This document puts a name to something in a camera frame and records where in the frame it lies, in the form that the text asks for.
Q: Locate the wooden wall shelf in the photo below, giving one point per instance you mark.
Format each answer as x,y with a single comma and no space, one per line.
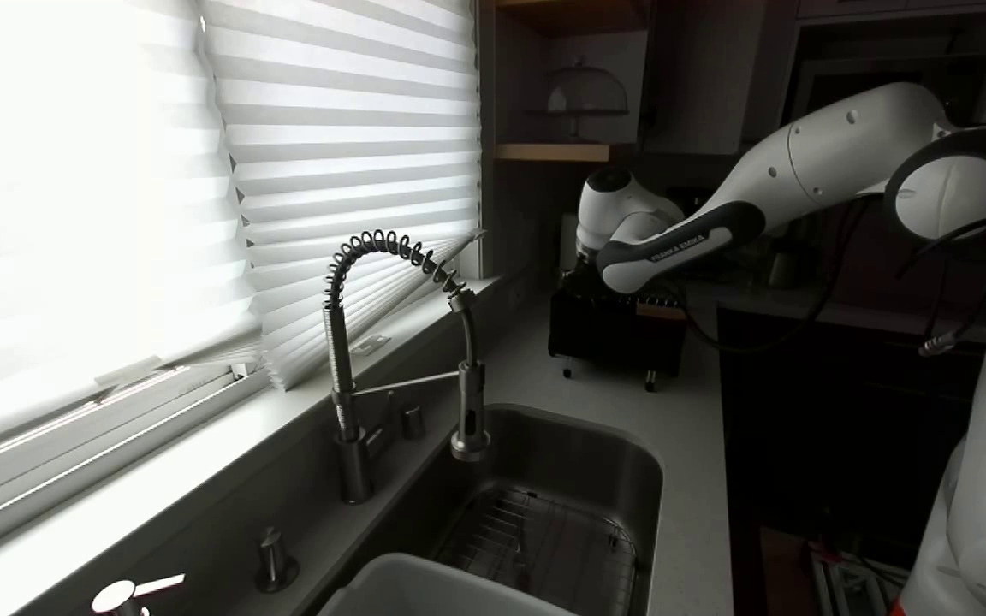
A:
550,151

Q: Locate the chrome soap dispenser pump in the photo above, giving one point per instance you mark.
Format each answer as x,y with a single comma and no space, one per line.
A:
275,558

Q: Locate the white plastic wash tub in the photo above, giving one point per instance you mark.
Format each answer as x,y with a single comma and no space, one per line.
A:
436,586

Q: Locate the chrome spring kitchen faucet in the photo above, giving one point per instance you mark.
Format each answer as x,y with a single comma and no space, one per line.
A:
341,378

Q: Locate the stainless steel sink basin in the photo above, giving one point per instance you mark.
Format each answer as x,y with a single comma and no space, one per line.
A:
615,467

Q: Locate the wooden knife slot block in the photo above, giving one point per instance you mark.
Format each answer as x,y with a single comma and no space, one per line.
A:
663,310

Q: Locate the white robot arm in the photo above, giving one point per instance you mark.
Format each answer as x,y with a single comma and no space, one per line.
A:
836,149

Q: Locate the white pleated window blind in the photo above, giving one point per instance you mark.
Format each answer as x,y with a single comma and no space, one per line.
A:
342,124
69,207

